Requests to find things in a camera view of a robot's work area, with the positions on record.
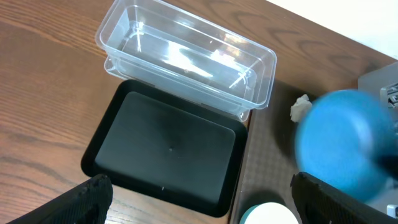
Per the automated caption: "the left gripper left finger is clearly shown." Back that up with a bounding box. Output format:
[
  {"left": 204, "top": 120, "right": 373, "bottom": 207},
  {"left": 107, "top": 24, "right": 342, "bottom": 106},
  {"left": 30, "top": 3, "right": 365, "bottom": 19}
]
[{"left": 10, "top": 174, "right": 113, "bottom": 224}]

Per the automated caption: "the brown serving tray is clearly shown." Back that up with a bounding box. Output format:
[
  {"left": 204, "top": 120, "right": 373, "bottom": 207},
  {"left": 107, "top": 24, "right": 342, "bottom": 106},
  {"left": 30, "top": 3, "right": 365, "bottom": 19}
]
[{"left": 229, "top": 81, "right": 317, "bottom": 223}]

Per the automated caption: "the black rectangular tray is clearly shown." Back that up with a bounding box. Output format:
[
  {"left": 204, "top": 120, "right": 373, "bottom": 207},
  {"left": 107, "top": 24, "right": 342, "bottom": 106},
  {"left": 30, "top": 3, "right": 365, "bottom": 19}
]
[{"left": 81, "top": 80, "right": 248, "bottom": 218}]

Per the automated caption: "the grey dishwasher rack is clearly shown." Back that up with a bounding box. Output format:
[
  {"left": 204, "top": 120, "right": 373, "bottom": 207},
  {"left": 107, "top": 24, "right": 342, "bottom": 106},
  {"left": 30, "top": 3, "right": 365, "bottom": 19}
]
[{"left": 358, "top": 62, "right": 397, "bottom": 219}]

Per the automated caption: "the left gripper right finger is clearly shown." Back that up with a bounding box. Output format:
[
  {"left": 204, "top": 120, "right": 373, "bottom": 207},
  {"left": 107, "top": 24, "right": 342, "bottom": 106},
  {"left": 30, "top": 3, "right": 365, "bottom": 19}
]
[{"left": 290, "top": 172, "right": 397, "bottom": 224}]

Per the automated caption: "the dark blue plate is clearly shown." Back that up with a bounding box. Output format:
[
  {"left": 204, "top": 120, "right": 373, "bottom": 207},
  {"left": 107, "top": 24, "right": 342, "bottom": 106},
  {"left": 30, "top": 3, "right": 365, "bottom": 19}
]
[{"left": 295, "top": 90, "right": 397, "bottom": 202}]

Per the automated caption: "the clear plastic bin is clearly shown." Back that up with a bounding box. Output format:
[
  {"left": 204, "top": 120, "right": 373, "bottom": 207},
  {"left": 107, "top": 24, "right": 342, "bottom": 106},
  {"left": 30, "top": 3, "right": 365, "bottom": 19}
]
[{"left": 95, "top": 0, "right": 277, "bottom": 121}]

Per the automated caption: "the white bowl light blue rim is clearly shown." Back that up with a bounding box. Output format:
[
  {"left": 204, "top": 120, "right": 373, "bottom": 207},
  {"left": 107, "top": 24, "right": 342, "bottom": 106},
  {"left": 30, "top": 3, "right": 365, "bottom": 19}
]
[{"left": 239, "top": 202, "right": 299, "bottom": 224}]

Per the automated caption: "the crumpled white tissue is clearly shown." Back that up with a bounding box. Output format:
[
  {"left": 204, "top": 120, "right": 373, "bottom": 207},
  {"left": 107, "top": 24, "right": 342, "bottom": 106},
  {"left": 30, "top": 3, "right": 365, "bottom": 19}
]
[{"left": 290, "top": 94, "right": 312, "bottom": 123}]

